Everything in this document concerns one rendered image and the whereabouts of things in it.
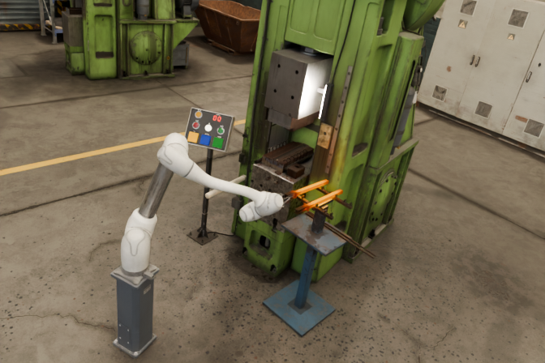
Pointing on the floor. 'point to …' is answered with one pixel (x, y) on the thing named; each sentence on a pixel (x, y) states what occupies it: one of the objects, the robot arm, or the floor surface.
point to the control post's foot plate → (202, 236)
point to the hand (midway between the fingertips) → (289, 195)
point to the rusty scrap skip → (229, 25)
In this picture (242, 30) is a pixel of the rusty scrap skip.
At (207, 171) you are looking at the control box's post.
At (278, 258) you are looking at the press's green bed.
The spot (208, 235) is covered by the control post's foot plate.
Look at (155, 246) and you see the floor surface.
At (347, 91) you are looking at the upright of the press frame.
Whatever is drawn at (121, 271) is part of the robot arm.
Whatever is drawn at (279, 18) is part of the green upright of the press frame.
